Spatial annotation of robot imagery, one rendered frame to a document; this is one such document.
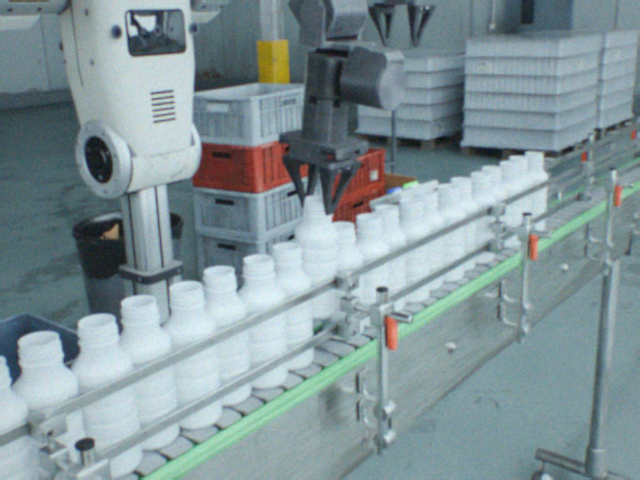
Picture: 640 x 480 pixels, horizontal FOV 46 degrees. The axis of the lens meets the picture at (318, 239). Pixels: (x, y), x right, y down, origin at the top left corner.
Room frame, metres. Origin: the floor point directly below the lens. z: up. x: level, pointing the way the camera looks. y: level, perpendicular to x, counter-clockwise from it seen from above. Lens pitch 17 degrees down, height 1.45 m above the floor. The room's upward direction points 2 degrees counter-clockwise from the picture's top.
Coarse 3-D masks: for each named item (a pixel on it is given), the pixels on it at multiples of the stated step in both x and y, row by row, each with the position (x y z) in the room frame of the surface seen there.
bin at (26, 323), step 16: (0, 320) 1.23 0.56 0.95; (16, 320) 1.25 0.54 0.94; (32, 320) 1.25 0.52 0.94; (48, 320) 1.22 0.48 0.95; (0, 336) 1.22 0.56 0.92; (16, 336) 1.24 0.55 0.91; (64, 336) 1.19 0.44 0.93; (0, 352) 1.22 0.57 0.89; (16, 352) 1.24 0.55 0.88; (64, 352) 1.19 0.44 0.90; (80, 352) 1.16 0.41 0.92; (16, 368) 1.24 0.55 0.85
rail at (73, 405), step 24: (600, 144) 1.95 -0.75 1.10; (624, 144) 1.88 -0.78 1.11; (576, 168) 1.62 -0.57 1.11; (600, 168) 1.96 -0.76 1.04; (528, 192) 1.42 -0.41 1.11; (552, 192) 1.71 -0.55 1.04; (480, 216) 1.26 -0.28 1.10; (432, 240) 1.14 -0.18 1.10; (456, 264) 1.20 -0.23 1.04; (312, 288) 0.90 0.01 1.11; (408, 288) 1.08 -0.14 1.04; (264, 312) 0.83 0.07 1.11; (360, 312) 0.99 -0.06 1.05; (216, 336) 0.77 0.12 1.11; (72, 360) 0.71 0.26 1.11; (168, 360) 0.72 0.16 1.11; (288, 360) 0.86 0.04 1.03; (120, 384) 0.67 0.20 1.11; (240, 384) 0.80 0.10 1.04; (72, 408) 0.63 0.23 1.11; (192, 408) 0.74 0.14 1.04; (0, 432) 0.57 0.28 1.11; (24, 432) 0.59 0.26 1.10; (144, 432) 0.69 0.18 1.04
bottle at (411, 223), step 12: (408, 204) 1.13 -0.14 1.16; (420, 204) 1.14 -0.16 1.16; (408, 216) 1.13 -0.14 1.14; (420, 216) 1.14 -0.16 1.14; (408, 228) 1.13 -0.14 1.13; (420, 228) 1.13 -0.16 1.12; (408, 240) 1.12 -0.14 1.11; (420, 252) 1.12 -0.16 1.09; (408, 264) 1.12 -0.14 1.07; (420, 264) 1.12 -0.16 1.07; (408, 276) 1.12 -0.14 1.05; (420, 276) 1.12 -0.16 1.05; (420, 288) 1.12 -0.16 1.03; (408, 300) 1.12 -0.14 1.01; (420, 300) 1.12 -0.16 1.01
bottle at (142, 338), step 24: (144, 312) 0.73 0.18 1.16; (120, 336) 0.74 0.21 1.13; (144, 336) 0.73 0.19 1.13; (168, 336) 0.75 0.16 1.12; (144, 360) 0.71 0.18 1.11; (144, 384) 0.71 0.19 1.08; (168, 384) 0.73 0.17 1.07; (144, 408) 0.71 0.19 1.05; (168, 408) 0.73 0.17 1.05; (168, 432) 0.72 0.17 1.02
